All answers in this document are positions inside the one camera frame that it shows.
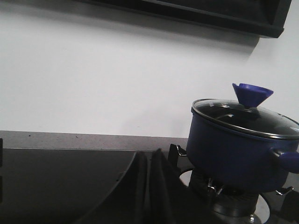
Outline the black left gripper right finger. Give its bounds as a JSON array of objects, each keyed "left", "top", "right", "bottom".
[{"left": 144, "top": 149, "right": 216, "bottom": 224}]

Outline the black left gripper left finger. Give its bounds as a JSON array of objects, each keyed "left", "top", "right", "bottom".
[{"left": 72, "top": 151, "right": 150, "bottom": 224}]

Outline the dark blue cooking pot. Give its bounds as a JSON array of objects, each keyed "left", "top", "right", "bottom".
[{"left": 186, "top": 111, "right": 299, "bottom": 193}]

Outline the glass lid with blue knob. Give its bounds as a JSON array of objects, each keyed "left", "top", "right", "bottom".
[{"left": 192, "top": 83, "right": 299, "bottom": 140}]

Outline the black gas burner head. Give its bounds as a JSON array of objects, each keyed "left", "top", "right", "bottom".
[{"left": 188, "top": 168, "right": 260, "bottom": 217}]

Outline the black glass gas cooktop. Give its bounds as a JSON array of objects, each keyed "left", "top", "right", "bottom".
[{"left": 0, "top": 148, "right": 299, "bottom": 224}]

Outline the black pan support grate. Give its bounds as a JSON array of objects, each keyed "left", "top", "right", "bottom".
[{"left": 168, "top": 144, "right": 299, "bottom": 224}]

